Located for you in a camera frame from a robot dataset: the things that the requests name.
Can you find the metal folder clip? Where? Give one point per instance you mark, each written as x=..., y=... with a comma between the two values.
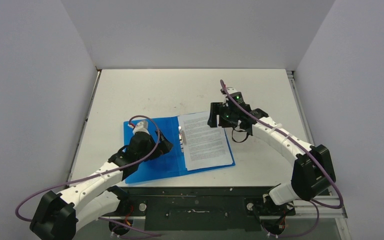
x=182, y=138

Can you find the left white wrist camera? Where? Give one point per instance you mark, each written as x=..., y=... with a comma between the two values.
x=140, y=127

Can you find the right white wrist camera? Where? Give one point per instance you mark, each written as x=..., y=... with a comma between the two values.
x=231, y=91

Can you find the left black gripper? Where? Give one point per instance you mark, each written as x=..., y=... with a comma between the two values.
x=163, y=147

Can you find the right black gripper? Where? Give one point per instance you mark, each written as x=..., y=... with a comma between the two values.
x=224, y=115

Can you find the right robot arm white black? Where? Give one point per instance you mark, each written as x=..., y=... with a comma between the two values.
x=313, y=170

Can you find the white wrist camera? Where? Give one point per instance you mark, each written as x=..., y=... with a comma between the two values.
x=140, y=127
x=231, y=91

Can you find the printed text paper sheet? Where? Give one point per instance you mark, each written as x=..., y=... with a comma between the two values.
x=207, y=147

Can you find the aluminium frame rail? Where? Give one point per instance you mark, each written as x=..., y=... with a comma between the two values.
x=338, y=215

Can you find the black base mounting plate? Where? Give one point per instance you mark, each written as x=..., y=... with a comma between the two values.
x=200, y=208

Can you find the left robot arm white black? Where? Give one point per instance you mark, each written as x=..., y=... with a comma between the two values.
x=60, y=215

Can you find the blue plastic folder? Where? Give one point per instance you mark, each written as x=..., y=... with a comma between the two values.
x=174, y=146

